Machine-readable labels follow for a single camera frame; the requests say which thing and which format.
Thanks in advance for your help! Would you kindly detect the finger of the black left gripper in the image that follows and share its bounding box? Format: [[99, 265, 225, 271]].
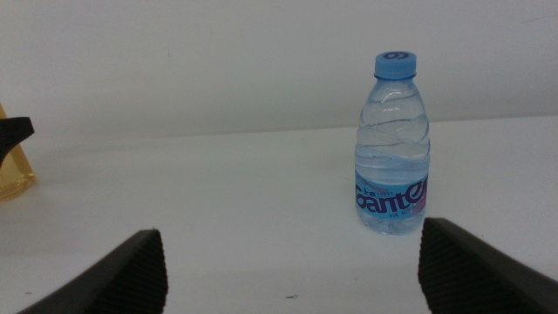
[[0, 116, 35, 167]]

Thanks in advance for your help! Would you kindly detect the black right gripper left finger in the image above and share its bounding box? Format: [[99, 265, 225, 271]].
[[17, 229, 169, 314]]

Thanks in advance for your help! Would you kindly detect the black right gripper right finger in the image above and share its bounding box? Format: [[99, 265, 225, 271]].
[[418, 217, 558, 314]]

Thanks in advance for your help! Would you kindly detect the yellow tea bottle white cap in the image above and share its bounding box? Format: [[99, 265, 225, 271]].
[[0, 102, 37, 202]]

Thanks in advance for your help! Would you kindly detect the clear water bottle blue cap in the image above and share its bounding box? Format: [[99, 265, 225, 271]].
[[354, 51, 432, 236]]

